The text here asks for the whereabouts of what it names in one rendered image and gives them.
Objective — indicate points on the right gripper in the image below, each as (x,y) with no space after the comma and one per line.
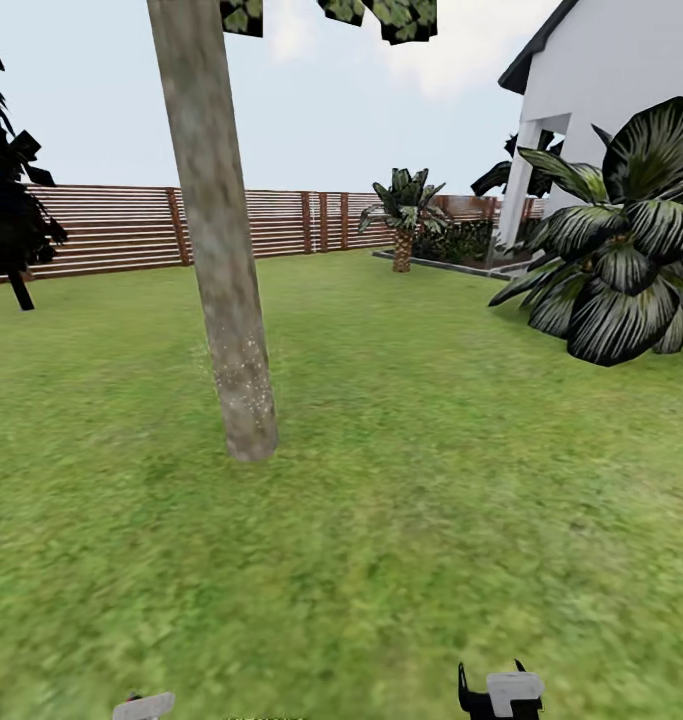
(479,707)

